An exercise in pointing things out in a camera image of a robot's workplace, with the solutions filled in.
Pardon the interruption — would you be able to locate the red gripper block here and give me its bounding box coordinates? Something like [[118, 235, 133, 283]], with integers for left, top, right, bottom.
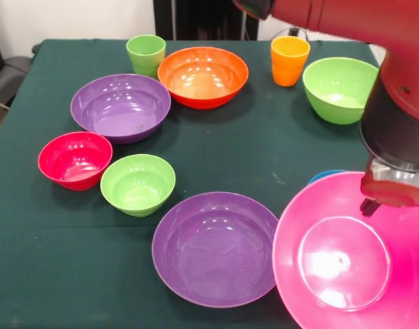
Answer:
[[359, 171, 419, 218]]

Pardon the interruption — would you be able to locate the blue plastic bowl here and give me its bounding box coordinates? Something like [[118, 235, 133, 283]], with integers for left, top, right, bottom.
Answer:
[[307, 169, 349, 186]]

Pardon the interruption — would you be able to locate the pink plastic bowl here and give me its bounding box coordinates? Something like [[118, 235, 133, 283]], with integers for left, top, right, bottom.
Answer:
[[272, 171, 419, 329]]

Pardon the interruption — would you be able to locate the large green plastic bowl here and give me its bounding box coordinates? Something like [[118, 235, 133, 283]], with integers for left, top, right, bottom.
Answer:
[[302, 57, 380, 125]]

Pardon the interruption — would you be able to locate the purple plastic bowl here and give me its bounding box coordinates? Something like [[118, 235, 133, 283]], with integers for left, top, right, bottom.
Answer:
[[70, 73, 172, 145], [151, 191, 280, 308]]

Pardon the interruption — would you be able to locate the orange plastic bowl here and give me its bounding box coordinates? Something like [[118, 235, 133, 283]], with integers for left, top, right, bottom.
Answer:
[[157, 47, 250, 111]]

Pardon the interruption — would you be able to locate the small green plastic bowl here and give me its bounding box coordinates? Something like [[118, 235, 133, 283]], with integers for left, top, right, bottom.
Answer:
[[99, 154, 177, 218]]

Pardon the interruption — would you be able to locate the green plastic cup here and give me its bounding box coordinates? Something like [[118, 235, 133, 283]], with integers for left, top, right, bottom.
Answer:
[[125, 34, 167, 80]]

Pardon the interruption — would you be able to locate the orange plastic cup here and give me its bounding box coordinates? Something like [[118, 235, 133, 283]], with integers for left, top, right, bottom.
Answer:
[[270, 36, 312, 88]]

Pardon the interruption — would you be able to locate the black cabinet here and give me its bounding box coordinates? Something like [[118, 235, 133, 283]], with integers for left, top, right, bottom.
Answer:
[[153, 0, 260, 41]]

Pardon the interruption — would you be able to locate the red plastic bowl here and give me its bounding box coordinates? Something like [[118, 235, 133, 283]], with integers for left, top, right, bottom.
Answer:
[[37, 131, 114, 191]]

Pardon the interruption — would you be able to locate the dark green tablecloth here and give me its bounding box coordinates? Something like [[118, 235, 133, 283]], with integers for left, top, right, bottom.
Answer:
[[0, 38, 419, 329]]

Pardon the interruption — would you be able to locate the black chair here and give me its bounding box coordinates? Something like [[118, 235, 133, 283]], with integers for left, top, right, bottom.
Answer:
[[0, 23, 42, 110]]

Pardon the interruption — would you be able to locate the black wall plug cable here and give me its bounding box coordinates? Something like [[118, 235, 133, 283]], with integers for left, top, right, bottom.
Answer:
[[288, 26, 310, 39]]

